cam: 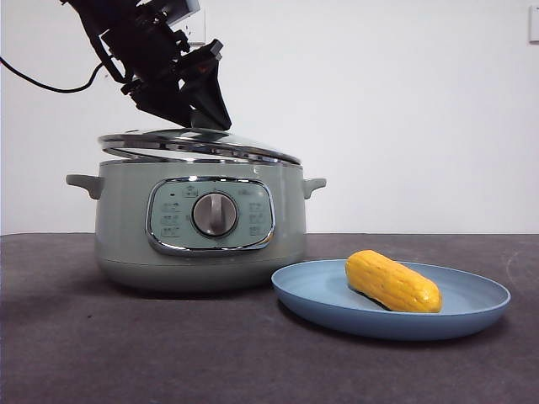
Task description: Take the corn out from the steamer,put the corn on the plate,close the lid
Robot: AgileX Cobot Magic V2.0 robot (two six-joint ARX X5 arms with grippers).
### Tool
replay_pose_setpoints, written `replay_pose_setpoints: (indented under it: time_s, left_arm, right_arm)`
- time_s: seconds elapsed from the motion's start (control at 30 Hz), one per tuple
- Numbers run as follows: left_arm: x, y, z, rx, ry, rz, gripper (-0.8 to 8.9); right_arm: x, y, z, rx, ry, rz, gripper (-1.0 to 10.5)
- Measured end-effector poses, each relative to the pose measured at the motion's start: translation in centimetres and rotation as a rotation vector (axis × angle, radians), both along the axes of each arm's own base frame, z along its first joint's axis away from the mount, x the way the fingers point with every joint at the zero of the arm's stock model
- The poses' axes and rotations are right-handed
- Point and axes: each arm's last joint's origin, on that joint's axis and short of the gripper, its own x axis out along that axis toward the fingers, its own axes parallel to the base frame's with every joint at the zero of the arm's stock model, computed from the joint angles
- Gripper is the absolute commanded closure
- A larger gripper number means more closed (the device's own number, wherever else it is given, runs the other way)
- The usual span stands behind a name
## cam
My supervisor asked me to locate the glass lid with green knob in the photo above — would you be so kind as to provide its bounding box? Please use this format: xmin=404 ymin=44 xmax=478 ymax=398
xmin=97 ymin=109 xmax=298 ymax=167

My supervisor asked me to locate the yellow corn cob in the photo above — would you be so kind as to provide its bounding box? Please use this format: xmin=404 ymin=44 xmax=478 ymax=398
xmin=344 ymin=249 xmax=443 ymax=314

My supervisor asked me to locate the pale green electric steamer pot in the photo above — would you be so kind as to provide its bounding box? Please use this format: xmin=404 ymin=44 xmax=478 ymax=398
xmin=65 ymin=162 xmax=328 ymax=294

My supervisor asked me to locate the blue round plate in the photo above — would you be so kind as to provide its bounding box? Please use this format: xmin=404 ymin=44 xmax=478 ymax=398
xmin=271 ymin=259 xmax=512 ymax=341

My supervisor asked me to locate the white wall power socket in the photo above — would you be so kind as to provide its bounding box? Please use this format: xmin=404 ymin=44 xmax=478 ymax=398
xmin=184 ymin=7 xmax=207 ymax=47

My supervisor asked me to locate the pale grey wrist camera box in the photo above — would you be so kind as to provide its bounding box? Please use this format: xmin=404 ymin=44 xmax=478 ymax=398
xmin=145 ymin=0 xmax=201 ymax=23

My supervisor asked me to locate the black cable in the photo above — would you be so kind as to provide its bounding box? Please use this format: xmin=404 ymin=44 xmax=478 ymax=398
xmin=0 ymin=56 xmax=106 ymax=94

